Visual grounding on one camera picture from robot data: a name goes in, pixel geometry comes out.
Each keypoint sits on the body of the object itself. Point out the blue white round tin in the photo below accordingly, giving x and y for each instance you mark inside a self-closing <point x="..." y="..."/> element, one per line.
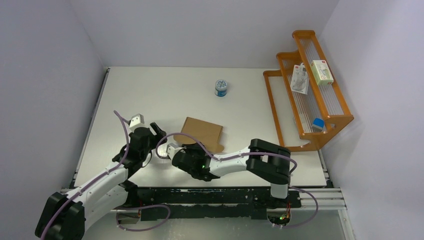
<point x="221" y="87"/>

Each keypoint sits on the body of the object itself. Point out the white blister package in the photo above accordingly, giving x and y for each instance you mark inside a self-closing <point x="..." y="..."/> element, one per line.
<point x="299" y="80"/>

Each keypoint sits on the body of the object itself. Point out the brown cardboard box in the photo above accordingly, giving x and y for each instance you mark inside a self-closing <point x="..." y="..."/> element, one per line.
<point x="209" y="134"/>

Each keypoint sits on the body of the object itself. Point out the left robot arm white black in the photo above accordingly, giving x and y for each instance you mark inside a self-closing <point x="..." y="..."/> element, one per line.
<point x="67" y="216"/>

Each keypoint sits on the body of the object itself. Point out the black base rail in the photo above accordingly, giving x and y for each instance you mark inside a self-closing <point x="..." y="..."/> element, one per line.
<point x="198" y="203"/>

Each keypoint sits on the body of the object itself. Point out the orange wooden rack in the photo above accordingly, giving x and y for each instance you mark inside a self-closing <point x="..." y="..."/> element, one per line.
<point x="321" y="101"/>

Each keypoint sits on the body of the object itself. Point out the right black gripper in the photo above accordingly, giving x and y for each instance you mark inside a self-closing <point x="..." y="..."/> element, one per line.
<point x="196" y="147"/>

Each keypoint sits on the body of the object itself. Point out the small blue white box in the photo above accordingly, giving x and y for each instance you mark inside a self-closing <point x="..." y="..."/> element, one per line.
<point x="317" y="125"/>

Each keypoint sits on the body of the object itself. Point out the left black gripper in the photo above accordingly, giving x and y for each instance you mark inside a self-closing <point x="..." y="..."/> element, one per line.
<point x="156" y="138"/>

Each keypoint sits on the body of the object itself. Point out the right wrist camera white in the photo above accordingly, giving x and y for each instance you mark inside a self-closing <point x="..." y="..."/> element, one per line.
<point x="172" y="149"/>

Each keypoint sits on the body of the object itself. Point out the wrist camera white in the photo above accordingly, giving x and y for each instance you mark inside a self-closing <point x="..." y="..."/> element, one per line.
<point x="136" y="121"/>
<point x="172" y="149"/>

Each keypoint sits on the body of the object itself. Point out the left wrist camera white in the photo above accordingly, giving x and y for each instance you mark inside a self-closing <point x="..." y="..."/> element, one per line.
<point x="136" y="121"/>

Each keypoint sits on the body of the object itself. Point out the white green product box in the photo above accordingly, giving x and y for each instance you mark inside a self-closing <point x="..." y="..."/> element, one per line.
<point x="321" y="72"/>

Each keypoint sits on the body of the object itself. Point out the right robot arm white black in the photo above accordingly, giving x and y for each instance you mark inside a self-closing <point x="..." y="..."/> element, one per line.
<point x="266" y="160"/>

